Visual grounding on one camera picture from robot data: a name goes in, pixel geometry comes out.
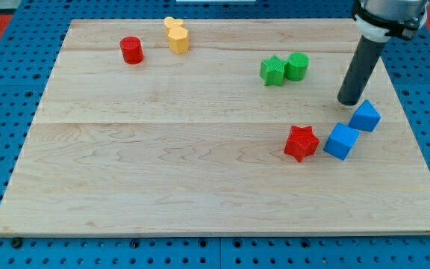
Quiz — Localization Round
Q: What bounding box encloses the blue triangular prism block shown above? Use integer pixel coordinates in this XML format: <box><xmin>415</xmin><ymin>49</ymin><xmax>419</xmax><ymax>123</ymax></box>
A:
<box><xmin>349</xmin><ymin>100</ymin><xmax>381</xmax><ymax>132</ymax></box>

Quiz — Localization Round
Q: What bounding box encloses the green cylinder block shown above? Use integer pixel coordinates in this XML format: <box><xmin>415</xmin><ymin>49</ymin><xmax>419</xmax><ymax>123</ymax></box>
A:
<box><xmin>285</xmin><ymin>52</ymin><xmax>309</xmax><ymax>81</ymax></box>

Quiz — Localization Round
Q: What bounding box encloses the red star block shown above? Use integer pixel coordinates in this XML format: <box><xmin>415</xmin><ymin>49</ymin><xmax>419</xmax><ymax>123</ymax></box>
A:
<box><xmin>284</xmin><ymin>126</ymin><xmax>320</xmax><ymax>162</ymax></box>

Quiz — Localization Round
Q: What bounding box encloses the blue cube block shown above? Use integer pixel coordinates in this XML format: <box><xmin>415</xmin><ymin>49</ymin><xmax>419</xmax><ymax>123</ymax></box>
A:
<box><xmin>323</xmin><ymin>123</ymin><xmax>360</xmax><ymax>161</ymax></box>

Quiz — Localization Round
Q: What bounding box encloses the yellow heart block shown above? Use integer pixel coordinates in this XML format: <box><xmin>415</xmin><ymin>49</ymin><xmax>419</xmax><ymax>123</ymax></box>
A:
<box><xmin>163</xmin><ymin>16</ymin><xmax>184</xmax><ymax>34</ymax></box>

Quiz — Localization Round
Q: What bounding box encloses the yellow hexagon block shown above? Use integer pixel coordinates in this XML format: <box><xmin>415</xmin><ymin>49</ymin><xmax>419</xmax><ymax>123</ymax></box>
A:
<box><xmin>167</xmin><ymin>27</ymin><xmax>190</xmax><ymax>55</ymax></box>

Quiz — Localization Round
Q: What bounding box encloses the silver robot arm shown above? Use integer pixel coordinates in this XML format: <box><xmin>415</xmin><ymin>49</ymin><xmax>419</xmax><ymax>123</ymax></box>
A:
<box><xmin>352</xmin><ymin>0</ymin><xmax>429</xmax><ymax>43</ymax></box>

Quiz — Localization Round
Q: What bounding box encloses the green star block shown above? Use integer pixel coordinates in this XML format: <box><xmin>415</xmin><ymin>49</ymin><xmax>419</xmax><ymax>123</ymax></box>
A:
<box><xmin>260</xmin><ymin>55</ymin><xmax>287</xmax><ymax>86</ymax></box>

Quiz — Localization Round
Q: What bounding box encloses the light wooden board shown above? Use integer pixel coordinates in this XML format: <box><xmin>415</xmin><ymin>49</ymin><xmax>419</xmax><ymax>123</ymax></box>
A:
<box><xmin>0</xmin><ymin>19</ymin><xmax>430</xmax><ymax>238</ymax></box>

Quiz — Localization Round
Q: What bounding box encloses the dark grey pointer rod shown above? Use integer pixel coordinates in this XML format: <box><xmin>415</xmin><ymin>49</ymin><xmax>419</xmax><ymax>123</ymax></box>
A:
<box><xmin>337</xmin><ymin>36</ymin><xmax>385</xmax><ymax>106</ymax></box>

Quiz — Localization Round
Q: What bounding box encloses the red cylinder block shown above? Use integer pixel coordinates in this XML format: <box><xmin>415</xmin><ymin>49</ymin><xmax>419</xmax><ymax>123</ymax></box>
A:
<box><xmin>119</xmin><ymin>36</ymin><xmax>144</xmax><ymax>64</ymax></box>

